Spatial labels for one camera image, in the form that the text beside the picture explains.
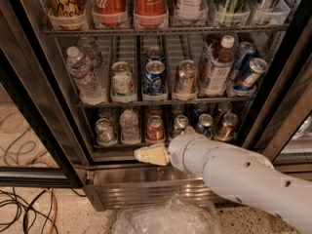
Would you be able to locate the red coke can front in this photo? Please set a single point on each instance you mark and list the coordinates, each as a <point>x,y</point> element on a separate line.
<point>155,128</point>

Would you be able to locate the red coke can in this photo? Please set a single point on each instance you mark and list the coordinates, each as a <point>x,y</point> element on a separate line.
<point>155,128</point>
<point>153,110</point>

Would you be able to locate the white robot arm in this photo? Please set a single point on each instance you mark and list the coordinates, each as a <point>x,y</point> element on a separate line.
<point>238,175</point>

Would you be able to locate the green silver can bottom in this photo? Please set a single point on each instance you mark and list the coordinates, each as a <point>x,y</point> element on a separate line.
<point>179,125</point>

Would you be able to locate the blue can bottom front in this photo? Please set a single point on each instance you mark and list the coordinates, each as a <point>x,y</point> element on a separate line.
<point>204,125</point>

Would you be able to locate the green can bottom rear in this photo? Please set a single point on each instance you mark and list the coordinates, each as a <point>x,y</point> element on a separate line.
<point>178,109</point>

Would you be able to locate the blue can bottom rear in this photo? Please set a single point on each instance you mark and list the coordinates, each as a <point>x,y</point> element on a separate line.
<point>199,109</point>

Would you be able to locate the copper can bottom front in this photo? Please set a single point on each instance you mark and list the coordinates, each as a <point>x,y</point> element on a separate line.
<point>226,126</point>

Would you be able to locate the copper can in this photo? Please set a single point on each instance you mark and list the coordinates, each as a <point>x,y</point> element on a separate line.
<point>221,108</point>
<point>226,126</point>

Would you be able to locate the red coke can behind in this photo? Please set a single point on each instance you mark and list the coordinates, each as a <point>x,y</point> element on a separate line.
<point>153,110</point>

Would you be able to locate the water bottle bottom shelf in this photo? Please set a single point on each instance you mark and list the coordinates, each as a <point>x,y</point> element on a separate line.
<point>129,127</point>

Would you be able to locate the water bottle shelf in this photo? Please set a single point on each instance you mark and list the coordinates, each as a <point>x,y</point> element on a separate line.
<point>89,46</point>
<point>85,79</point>
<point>129,127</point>

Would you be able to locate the copper can bottom rear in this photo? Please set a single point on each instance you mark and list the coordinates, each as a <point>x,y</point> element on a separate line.
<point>221,108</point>

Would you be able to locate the copper can middle shelf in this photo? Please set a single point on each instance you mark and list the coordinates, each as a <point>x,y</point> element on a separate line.
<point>185,77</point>

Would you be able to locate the blue pepsi can front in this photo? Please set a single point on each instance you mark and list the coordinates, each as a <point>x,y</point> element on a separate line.
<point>154,78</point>

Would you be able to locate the silver can bottom left rear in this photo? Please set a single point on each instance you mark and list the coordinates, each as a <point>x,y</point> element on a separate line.
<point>107,113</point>

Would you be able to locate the white green can middle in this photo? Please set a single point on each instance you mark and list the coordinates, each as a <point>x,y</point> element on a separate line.
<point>122,79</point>

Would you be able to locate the blue can rear middle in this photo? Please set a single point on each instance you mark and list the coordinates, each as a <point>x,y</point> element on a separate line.
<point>154,53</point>

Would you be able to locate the front water bottle middle shelf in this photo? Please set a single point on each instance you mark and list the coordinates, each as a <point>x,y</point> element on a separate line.
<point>85,79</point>

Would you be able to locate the right glass fridge door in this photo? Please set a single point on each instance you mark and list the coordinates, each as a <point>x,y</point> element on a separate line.
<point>287,140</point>

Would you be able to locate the glass fridge door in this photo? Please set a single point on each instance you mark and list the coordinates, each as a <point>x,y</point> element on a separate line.
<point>287,140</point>
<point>30,156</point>

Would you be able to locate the red bull can front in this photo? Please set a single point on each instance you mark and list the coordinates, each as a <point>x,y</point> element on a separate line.
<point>255,68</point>

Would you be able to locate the red bull can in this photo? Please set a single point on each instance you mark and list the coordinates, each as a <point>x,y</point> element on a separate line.
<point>244,52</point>
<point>255,68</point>

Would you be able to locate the red bull can rear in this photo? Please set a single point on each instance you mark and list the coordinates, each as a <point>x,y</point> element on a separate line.
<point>244,52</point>

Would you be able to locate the left glass fridge door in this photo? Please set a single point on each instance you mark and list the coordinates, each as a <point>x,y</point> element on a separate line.
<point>30,156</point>

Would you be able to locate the right coca-cola can top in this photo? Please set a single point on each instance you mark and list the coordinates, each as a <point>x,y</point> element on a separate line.
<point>149,12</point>

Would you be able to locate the coca-cola can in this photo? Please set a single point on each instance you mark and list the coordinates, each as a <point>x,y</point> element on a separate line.
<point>110,12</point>
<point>149,12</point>

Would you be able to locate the green striped can top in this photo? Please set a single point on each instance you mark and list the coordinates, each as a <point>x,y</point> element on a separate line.
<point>230,12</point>

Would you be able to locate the rear water bottle middle shelf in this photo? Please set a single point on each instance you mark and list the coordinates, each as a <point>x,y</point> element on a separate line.
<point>89,46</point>

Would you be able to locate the left coca-cola can top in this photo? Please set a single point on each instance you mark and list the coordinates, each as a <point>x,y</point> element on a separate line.
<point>110,12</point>

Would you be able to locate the yellow can top shelf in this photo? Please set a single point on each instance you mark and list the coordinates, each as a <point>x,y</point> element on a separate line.
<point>68,12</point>

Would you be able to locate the clear plastic bag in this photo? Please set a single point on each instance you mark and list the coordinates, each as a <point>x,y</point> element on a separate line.
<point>176,216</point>

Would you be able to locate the tea bottle white cap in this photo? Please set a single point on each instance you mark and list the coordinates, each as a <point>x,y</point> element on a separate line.
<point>215,63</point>

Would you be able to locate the white labelled bottle top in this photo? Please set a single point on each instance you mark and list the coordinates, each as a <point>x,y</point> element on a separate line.
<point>188,9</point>

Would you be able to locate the middle wire shelf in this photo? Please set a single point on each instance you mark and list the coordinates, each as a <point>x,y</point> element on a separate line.
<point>166,102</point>

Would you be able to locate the wire shelf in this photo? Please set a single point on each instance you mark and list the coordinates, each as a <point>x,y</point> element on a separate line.
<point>166,102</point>
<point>167,31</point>

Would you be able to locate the fridge stainless steel frame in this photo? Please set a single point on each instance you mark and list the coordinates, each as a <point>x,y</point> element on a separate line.
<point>111,176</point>

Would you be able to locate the top wire shelf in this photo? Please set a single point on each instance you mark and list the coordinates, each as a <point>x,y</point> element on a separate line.
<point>167,31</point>

